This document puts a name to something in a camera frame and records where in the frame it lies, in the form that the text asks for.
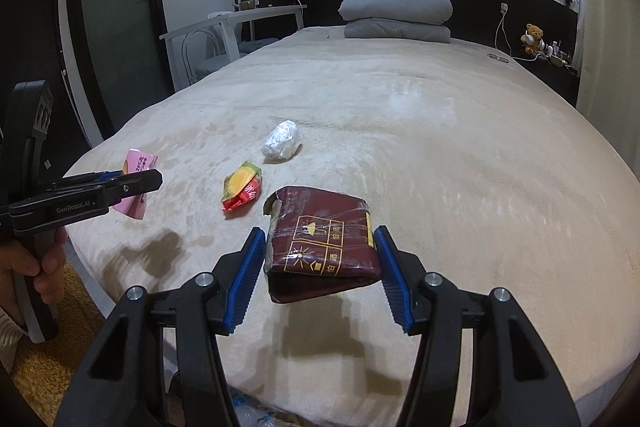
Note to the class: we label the grey folded duvet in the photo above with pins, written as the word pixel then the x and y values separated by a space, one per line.
pixel 395 7

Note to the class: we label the pink packet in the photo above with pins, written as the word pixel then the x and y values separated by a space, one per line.
pixel 137 159

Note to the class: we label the eyeglasses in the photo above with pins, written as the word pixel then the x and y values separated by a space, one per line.
pixel 498 56

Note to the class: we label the yellow red snack wrapper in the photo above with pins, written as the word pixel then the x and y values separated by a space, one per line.
pixel 242 189

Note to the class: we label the yellow woven rug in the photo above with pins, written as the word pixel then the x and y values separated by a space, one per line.
pixel 50 372

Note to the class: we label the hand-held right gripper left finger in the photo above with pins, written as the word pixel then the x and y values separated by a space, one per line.
pixel 247 279

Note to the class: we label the white desk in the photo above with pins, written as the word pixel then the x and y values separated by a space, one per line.
pixel 250 14

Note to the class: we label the brown teddy bear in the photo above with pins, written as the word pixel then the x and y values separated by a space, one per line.
pixel 533 38

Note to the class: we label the crumpled white plastic bag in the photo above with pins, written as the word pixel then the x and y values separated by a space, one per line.
pixel 282 142

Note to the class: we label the clear plastic bag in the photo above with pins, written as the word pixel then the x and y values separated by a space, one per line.
pixel 255 409

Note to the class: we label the frosted glass door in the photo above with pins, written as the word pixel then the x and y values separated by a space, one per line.
pixel 120 7

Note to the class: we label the clear plastic chair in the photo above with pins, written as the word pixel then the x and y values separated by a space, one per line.
pixel 200 52

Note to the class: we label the maroon packet with gold print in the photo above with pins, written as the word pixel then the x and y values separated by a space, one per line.
pixel 320 247

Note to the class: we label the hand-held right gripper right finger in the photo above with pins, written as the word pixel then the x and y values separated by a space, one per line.
pixel 395 279

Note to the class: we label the person's left hand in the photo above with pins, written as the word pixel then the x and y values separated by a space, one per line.
pixel 52 267

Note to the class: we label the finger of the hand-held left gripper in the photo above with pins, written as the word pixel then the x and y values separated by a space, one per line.
pixel 137 187
pixel 110 177

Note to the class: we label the grey pillow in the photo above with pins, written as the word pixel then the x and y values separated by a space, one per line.
pixel 395 32

